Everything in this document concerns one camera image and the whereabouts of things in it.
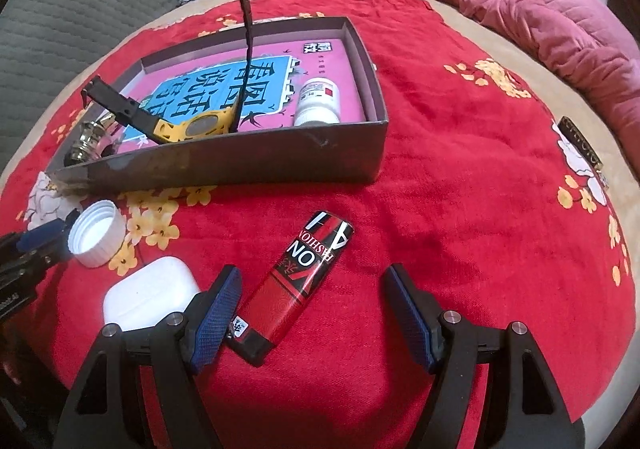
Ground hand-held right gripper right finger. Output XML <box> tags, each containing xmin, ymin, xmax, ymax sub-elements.
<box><xmin>382</xmin><ymin>263</ymin><xmax>586</xmax><ymax>449</ymax></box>

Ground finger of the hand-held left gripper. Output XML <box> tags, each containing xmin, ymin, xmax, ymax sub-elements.
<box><xmin>15</xmin><ymin>209</ymin><xmax>82</xmax><ymax>251</ymax></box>
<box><xmin>17</xmin><ymin>245</ymin><xmax>76</xmax><ymax>276</ymax></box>

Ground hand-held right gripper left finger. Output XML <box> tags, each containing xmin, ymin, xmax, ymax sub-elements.
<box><xmin>52</xmin><ymin>265</ymin><xmax>244</xmax><ymax>449</ymax></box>

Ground white bottle cap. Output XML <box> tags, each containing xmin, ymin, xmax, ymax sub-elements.
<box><xmin>67</xmin><ymin>200</ymin><xmax>127</xmax><ymax>269</ymax></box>

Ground red black lighter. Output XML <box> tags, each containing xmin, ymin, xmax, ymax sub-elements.
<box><xmin>227</xmin><ymin>210</ymin><xmax>357</xmax><ymax>368</ymax></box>

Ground black perfume bottle gold cap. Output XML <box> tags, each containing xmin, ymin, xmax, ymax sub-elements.
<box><xmin>65</xmin><ymin>113</ymin><xmax>119</xmax><ymax>166</ymax></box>

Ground grey cardboard box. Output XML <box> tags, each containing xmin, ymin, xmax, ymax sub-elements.
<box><xmin>45</xmin><ymin>16</ymin><xmax>390</xmax><ymax>198</ymax></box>

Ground yellow watch black strap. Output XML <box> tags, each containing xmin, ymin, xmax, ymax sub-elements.
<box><xmin>82</xmin><ymin>0</ymin><xmax>257</xmax><ymax>146</ymax></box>

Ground white pill bottle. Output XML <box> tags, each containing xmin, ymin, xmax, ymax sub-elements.
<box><xmin>293</xmin><ymin>77</ymin><xmax>343</xmax><ymax>128</ymax></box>

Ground white earbuds case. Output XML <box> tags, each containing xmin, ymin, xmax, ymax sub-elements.
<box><xmin>102</xmin><ymin>256</ymin><xmax>202</xmax><ymax>333</ymax></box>

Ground red floral blanket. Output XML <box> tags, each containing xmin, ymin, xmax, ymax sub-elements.
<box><xmin>15</xmin><ymin>0</ymin><xmax>632</xmax><ymax>449</ymax></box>

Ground grey quilted headboard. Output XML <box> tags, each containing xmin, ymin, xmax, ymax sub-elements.
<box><xmin>0</xmin><ymin>0</ymin><xmax>214</xmax><ymax>176</ymax></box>

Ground black gold hair clip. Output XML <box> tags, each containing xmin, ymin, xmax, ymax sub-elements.
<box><xmin>558</xmin><ymin>116</ymin><xmax>609</xmax><ymax>190</ymax></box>

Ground pink book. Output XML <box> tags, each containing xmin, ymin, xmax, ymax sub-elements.
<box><xmin>117</xmin><ymin>40</ymin><xmax>352</xmax><ymax>150</ymax></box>

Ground pink quilt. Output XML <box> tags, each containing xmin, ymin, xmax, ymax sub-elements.
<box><xmin>400</xmin><ymin>0</ymin><xmax>640</xmax><ymax>144</ymax></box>

